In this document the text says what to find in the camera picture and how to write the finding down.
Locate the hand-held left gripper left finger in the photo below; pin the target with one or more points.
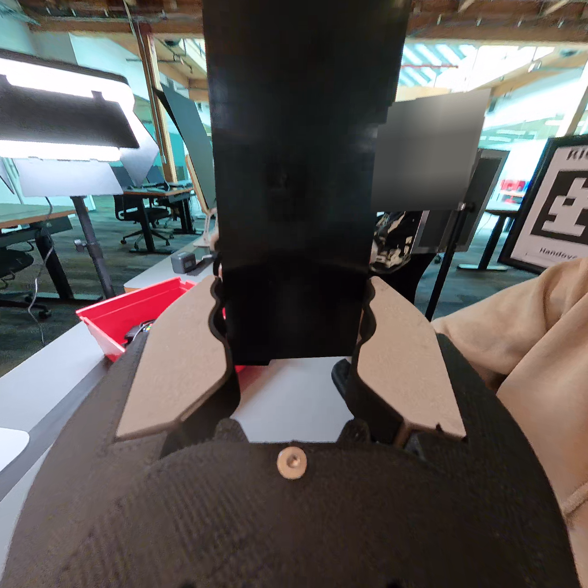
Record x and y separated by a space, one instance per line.
174 367

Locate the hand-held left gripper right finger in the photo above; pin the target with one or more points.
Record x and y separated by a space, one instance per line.
409 367

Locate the red plastic bin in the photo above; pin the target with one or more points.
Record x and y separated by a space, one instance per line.
119 312

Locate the black divider plate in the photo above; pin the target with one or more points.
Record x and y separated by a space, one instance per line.
298 183

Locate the person's right forearm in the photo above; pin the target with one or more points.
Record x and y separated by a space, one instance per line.
505 321

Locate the small grey device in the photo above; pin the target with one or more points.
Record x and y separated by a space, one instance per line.
183 262

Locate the dark board on tripod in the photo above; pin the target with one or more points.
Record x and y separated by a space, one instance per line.
445 229

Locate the black light stand pole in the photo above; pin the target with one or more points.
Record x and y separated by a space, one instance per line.
92 243

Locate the black office chair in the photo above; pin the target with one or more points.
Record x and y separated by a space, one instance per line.
16 262
138 213

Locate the printed tag board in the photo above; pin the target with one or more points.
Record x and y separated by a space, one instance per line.
560 206

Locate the black board with wooden edge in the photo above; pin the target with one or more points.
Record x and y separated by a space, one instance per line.
193 124

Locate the studio light panel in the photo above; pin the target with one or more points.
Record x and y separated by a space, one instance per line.
69 115

